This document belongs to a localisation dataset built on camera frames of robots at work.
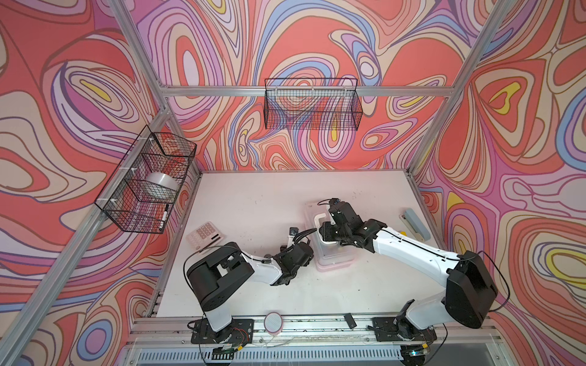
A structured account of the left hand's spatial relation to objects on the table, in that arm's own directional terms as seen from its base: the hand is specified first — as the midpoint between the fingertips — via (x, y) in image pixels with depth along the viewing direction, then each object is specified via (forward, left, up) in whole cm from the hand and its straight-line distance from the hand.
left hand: (304, 247), depth 92 cm
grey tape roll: (+9, +47, +32) cm, 58 cm away
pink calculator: (+4, +41, +2) cm, 42 cm away
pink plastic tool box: (-9, -8, +11) cm, 16 cm away
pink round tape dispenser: (-28, +11, +5) cm, 31 cm away
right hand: (0, -7, +10) cm, 13 cm away
